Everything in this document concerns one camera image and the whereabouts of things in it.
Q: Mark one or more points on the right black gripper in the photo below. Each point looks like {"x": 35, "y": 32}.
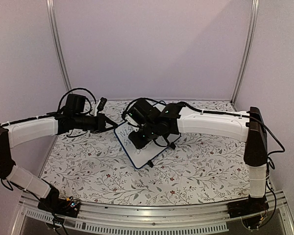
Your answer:
{"x": 138, "y": 143}

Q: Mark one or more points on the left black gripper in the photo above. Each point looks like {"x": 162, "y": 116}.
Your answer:
{"x": 102, "y": 119}

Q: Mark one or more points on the small blue-framed whiteboard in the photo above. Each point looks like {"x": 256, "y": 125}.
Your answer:
{"x": 138, "y": 157}

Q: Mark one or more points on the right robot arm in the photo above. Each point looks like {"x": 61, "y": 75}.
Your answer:
{"x": 150, "y": 123}

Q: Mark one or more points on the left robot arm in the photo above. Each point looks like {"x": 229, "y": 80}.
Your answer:
{"x": 77, "y": 109}

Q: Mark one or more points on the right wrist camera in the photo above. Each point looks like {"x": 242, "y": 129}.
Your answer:
{"x": 127, "y": 118}

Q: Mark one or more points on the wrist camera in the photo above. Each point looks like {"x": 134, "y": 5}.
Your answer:
{"x": 127, "y": 118}
{"x": 98, "y": 107}

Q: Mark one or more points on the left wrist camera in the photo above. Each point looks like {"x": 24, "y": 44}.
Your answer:
{"x": 98, "y": 107}

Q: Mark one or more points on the front aluminium rail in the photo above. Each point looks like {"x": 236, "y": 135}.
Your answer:
{"x": 197, "y": 219}

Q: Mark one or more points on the left aluminium frame post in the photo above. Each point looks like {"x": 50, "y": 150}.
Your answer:
{"x": 57, "y": 44}

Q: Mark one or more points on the aluminium frame post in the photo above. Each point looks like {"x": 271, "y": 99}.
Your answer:
{"x": 248, "y": 45}
{"x": 57, "y": 44}

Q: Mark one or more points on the right aluminium frame post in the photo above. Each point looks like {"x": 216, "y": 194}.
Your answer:
{"x": 248, "y": 45}

